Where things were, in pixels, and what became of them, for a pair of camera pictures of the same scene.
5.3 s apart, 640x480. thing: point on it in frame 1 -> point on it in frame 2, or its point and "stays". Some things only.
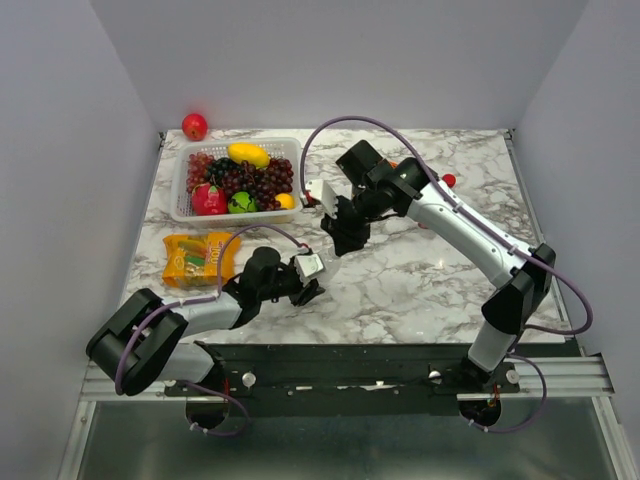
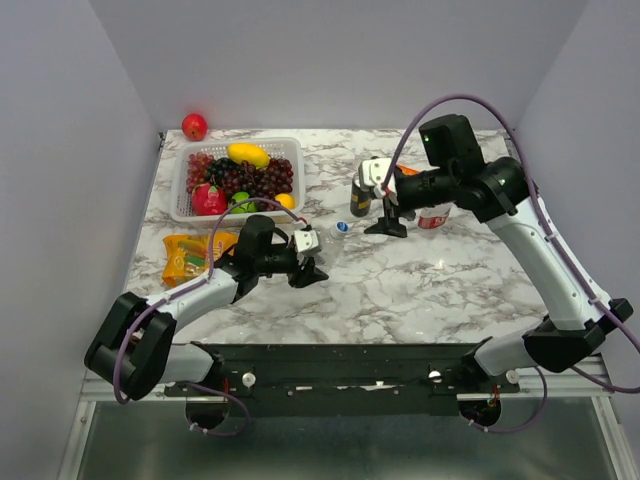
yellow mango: [253, 154] stays
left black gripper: [304, 293] -> [310, 274]
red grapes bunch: [197, 165] stays
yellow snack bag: [192, 261] stays
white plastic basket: [181, 205] stays
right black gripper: [345, 239] -> [388, 224]
